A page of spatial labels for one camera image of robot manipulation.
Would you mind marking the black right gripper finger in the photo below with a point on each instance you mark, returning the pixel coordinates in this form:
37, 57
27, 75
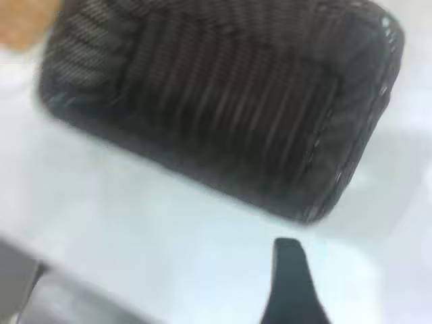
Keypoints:
293, 290

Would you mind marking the dark brown woven basket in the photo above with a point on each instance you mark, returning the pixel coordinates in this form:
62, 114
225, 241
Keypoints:
216, 111

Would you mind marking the ridged golden bread roll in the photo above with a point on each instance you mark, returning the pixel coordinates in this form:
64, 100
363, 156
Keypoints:
23, 20

